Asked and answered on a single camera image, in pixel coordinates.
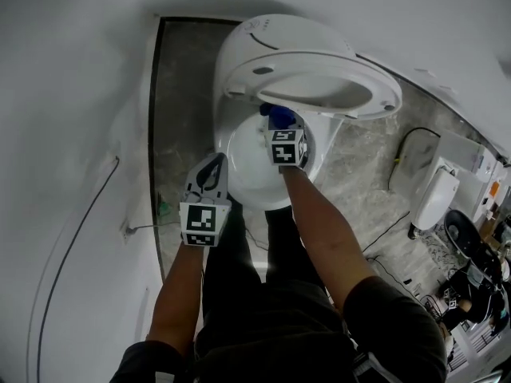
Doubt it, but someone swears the small white toilet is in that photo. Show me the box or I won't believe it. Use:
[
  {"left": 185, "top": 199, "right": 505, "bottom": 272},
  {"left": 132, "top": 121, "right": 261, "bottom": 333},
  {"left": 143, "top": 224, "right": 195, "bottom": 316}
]
[{"left": 410, "top": 156, "right": 461, "bottom": 231}]

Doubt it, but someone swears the white toilet bowl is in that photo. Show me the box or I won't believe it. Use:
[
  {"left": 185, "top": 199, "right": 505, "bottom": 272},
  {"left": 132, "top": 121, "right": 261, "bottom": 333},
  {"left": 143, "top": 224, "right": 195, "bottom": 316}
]
[{"left": 213, "top": 93, "right": 345, "bottom": 211}]

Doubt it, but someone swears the thin black floor cable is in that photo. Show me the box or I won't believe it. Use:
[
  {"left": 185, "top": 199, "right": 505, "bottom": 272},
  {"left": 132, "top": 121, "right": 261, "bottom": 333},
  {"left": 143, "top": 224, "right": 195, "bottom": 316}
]
[{"left": 361, "top": 210, "right": 413, "bottom": 263}]

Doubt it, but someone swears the black cable with yellow band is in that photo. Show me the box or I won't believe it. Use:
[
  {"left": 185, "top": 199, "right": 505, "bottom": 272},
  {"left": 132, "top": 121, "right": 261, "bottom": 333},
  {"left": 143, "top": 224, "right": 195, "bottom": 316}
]
[{"left": 388, "top": 127, "right": 441, "bottom": 192}]

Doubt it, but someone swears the white toilet seat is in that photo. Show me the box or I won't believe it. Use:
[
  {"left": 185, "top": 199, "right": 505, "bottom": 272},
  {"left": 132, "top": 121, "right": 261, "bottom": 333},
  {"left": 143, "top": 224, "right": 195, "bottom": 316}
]
[{"left": 223, "top": 49, "right": 403, "bottom": 120}]

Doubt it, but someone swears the blue cloth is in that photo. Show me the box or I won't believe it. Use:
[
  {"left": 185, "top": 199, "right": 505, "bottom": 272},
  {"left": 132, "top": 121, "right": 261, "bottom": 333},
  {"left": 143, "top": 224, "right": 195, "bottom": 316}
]
[{"left": 259, "top": 102, "right": 299, "bottom": 129}]

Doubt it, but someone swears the person's right forearm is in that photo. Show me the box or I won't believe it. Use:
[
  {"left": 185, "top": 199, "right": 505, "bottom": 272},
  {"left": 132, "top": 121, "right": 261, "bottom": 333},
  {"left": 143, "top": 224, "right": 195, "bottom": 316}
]
[{"left": 278, "top": 165, "right": 375, "bottom": 315}]

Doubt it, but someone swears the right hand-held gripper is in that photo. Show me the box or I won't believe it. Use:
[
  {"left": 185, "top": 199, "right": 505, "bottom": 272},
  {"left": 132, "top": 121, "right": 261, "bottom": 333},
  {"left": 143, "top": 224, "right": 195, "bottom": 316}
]
[{"left": 263, "top": 114, "right": 311, "bottom": 170}]

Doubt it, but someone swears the black wall cable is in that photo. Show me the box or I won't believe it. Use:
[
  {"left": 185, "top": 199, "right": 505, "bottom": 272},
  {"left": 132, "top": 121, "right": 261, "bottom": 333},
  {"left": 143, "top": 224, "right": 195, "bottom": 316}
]
[{"left": 26, "top": 156, "right": 121, "bottom": 383}]

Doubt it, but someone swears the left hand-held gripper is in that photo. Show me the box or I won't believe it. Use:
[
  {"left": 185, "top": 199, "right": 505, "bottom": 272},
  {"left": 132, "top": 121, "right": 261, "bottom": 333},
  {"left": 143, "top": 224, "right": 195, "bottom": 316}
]
[{"left": 179, "top": 152, "right": 232, "bottom": 249}]

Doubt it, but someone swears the black round fan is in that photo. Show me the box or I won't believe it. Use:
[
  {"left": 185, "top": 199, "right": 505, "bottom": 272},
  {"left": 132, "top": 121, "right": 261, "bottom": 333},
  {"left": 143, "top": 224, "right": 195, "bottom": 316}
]
[{"left": 442, "top": 208, "right": 485, "bottom": 263}]

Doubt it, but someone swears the white box appliance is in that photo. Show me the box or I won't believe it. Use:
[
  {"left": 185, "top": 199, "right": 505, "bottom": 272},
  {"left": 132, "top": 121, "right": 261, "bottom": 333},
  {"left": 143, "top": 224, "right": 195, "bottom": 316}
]
[{"left": 434, "top": 128, "right": 497, "bottom": 184}]

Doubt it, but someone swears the person's left forearm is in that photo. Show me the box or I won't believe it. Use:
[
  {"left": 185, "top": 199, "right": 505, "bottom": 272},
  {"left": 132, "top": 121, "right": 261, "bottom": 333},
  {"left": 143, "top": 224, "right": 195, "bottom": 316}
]
[{"left": 145, "top": 240, "right": 209, "bottom": 359}]

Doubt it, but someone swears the person's black clothing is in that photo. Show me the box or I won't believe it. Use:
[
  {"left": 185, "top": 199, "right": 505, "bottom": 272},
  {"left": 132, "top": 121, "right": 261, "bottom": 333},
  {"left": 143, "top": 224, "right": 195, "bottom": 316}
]
[{"left": 109, "top": 203, "right": 449, "bottom": 383}]

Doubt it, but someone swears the white toilet lid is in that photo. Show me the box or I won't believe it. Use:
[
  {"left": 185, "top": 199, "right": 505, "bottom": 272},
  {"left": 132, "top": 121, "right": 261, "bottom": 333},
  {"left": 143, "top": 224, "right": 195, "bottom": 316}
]
[{"left": 215, "top": 13, "right": 360, "bottom": 100}]

